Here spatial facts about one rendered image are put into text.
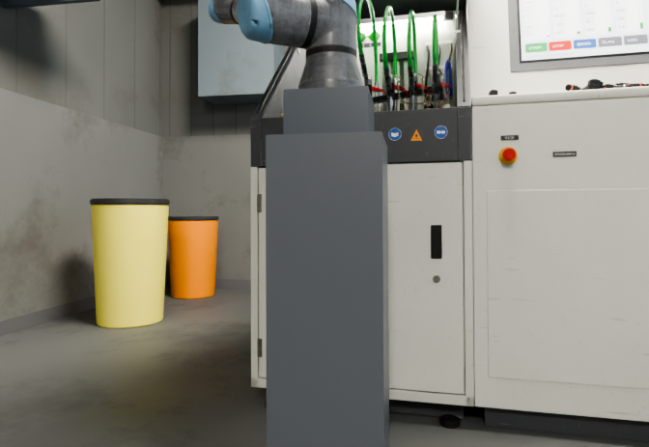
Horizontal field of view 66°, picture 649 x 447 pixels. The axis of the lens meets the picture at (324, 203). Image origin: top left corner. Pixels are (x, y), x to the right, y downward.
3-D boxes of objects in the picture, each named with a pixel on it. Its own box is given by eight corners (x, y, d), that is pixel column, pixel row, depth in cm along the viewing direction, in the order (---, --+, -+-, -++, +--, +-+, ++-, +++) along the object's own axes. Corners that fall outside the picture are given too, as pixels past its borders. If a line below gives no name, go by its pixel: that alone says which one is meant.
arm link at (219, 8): (206, -10, 143) (205, 21, 145) (232, -11, 136) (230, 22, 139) (227, -5, 149) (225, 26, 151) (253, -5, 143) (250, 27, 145)
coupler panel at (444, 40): (422, 109, 201) (421, 32, 201) (422, 111, 204) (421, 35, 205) (455, 107, 198) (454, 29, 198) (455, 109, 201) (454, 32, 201)
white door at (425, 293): (256, 377, 162) (256, 167, 163) (259, 376, 165) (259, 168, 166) (464, 395, 146) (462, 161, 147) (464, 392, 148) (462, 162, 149)
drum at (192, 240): (181, 291, 409) (181, 216, 410) (226, 292, 402) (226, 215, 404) (156, 299, 371) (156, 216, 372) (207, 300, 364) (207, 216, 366)
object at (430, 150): (261, 166, 164) (261, 118, 164) (267, 167, 168) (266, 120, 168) (458, 160, 148) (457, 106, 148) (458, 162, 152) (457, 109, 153)
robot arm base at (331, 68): (361, 87, 104) (361, 40, 105) (291, 90, 107) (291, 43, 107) (367, 102, 119) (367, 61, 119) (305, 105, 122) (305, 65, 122)
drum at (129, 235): (117, 313, 321) (118, 200, 323) (182, 315, 314) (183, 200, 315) (71, 328, 278) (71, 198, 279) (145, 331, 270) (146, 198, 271)
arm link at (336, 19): (367, 48, 110) (367, -13, 111) (311, 41, 105) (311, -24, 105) (343, 64, 121) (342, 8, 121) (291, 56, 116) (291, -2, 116)
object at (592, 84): (567, 95, 146) (567, 75, 146) (560, 102, 157) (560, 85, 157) (656, 90, 141) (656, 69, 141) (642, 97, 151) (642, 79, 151)
